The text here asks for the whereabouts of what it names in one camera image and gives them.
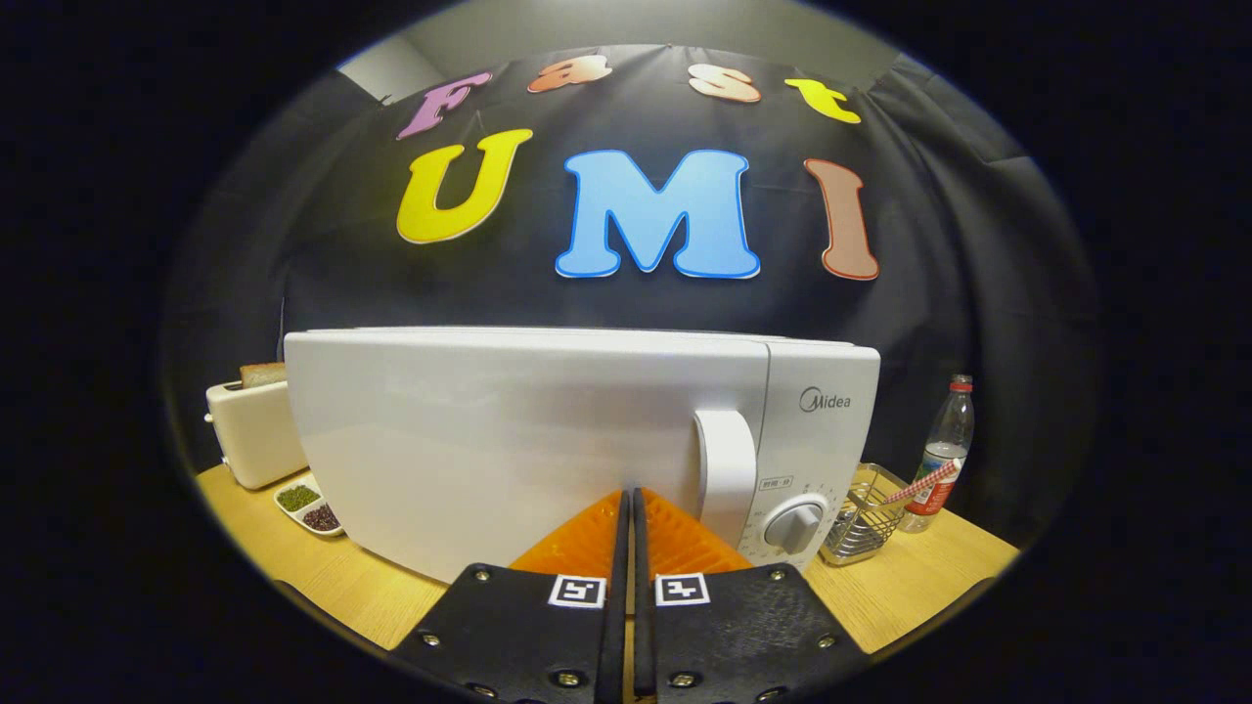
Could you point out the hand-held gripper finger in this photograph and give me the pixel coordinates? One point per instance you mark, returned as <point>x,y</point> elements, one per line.
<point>641,636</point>
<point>616,636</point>

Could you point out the white microwave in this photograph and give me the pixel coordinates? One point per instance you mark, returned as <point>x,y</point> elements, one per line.
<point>489,440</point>

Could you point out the red checkered straw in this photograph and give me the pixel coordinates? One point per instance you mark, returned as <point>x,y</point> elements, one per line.
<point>924,481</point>

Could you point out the white divided bean dish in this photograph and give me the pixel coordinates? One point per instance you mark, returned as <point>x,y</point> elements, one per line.
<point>308,506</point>

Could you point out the clear plastic water bottle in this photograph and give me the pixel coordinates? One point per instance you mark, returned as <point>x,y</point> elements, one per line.
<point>951,430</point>

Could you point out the white toaster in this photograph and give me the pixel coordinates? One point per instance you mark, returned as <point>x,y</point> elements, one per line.
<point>254,440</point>

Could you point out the toast slice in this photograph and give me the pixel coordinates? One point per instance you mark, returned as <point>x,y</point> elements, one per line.
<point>262,375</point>

